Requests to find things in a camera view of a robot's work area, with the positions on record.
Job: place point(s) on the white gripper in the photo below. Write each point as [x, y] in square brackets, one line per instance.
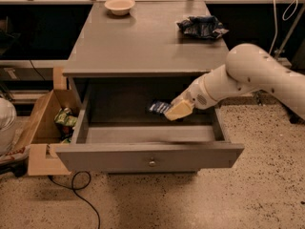
[197, 94]

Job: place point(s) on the blueberry rxbar dark wrapper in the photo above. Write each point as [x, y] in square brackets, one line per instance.
[159, 107]

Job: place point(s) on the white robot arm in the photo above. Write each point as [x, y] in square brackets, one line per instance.
[247, 69]

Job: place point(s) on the round metal drawer knob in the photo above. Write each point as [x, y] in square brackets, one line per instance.
[152, 162]

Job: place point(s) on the grey open top drawer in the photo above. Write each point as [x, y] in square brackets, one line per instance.
[117, 134]

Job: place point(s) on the grey wooden cabinet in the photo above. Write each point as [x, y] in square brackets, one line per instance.
[146, 42]

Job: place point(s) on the crumpled blue chip bag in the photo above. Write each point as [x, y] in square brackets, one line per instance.
[203, 27]

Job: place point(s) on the green snack bag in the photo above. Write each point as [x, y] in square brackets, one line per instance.
[65, 117]

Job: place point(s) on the cream paper bowl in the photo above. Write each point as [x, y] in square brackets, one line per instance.
[119, 7]

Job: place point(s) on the open cardboard box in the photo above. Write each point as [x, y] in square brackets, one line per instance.
[41, 134]

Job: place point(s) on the white bag at left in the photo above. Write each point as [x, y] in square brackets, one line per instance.
[7, 131]

